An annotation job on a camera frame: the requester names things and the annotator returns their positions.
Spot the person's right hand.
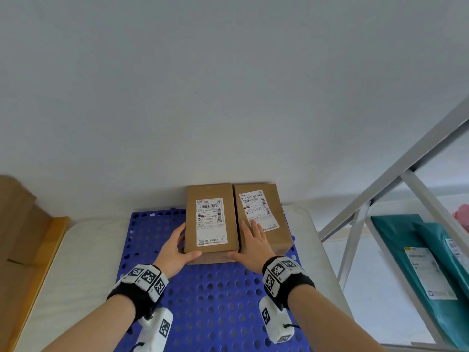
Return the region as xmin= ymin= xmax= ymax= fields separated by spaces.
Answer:
xmin=227 ymin=219 xmax=277 ymax=275

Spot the person's left hand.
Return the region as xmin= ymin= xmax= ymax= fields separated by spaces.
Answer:
xmin=152 ymin=223 xmax=203 ymax=280

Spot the cardboard box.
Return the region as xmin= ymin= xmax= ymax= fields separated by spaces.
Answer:
xmin=233 ymin=183 xmax=295 ymax=259
xmin=184 ymin=183 xmax=241 ymax=265

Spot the blue perforated plastic pallet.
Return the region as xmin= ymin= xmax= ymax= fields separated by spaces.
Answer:
xmin=115 ymin=208 xmax=312 ymax=352

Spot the pile of brown cardboard parcels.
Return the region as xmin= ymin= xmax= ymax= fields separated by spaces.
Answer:
xmin=0 ymin=175 xmax=54 ymax=352

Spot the person's right forearm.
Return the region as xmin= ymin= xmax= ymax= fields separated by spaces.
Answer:
xmin=285 ymin=286 xmax=387 ymax=352

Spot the person's left forearm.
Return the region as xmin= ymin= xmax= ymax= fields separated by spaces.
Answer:
xmin=40 ymin=292 xmax=138 ymax=352

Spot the black wristband with marker tags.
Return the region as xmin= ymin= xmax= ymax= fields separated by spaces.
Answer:
xmin=106 ymin=264 xmax=169 ymax=323
xmin=261 ymin=256 xmax=316 ymax=311

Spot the white low table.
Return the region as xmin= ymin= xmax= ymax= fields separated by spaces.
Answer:
xmin=14 ymin=205 xmax=354 ymax=352

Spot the orange wooden table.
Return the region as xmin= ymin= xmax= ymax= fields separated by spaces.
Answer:
xmin=7 ymin=216 xmax=72 ymax=352

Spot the teal mailer bag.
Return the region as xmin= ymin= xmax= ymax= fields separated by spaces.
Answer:
xmin=370 ymin=214 xmax=469 ymax=351
xmin=412 ymin=221 xmax=469 ymax=290

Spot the grey metal shelf rack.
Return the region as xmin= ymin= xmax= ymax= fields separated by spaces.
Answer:
xmin=318 ymin=97 xmax=469 ymax=352

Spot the pink mailer bag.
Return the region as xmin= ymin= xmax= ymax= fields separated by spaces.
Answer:
xmin=452 ymin=203 xmax=469 ymax=231

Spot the white marker-tagged wrist camera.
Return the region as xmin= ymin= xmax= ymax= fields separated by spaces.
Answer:
xmin=133 ymin=308 xmax=174 ymax=352
xmin=258 ymin=296 xmax=296 ymax=344

